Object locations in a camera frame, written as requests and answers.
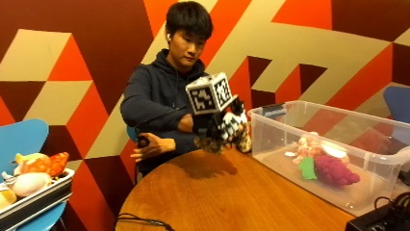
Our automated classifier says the small black object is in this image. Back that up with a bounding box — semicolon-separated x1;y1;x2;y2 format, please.
136;136;152;149

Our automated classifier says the spotted and checkered plush toy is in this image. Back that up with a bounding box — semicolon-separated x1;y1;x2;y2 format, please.
194;111;254;156

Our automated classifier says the white cube with black markers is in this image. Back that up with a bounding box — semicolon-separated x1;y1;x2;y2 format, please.
185;72;238;116

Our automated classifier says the clear plastic storage bin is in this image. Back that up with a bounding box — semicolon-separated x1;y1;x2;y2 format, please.
248;100;410;218

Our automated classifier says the the person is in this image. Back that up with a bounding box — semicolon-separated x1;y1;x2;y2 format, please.
120;0;254;178

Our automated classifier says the pink plush toy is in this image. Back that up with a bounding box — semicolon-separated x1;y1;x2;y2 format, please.
292;131;352;167

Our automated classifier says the orange plush toy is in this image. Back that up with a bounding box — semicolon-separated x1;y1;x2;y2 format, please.
20;151;71;178

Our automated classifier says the green plush leaf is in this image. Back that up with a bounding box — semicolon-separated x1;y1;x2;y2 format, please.
297;157;320;181

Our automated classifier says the white round plush piece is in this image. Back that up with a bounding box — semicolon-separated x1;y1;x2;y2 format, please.
320;143;350;160

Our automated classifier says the white round plush toy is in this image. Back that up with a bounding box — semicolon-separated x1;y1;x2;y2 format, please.
3;171;53;197

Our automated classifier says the white and black tray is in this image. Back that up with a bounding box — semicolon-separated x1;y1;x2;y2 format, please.
0;167;77;231

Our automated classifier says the blue chair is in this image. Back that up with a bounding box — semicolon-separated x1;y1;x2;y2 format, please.
0;118;69;231

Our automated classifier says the purple grape plush toy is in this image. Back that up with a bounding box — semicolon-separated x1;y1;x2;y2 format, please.
313;155;361;189

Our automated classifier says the pale yellow plush toy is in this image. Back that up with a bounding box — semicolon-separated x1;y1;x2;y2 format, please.
0;187;19;210

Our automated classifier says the black electronic device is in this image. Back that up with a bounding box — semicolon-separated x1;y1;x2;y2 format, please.
345;192;410;231

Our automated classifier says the black cable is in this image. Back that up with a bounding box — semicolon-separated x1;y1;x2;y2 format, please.
113;212;177;231
373;195;394;210

